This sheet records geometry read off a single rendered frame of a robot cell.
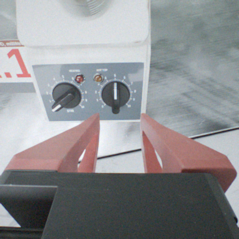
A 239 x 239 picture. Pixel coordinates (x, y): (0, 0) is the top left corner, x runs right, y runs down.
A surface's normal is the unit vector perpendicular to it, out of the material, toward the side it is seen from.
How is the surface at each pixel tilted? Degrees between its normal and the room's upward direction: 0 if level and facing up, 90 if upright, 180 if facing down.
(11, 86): 0
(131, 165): 0
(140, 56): 0
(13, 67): 40
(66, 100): 30
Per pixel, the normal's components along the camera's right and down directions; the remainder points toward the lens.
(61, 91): 0.01, 0.58
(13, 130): 0.00, 0.10
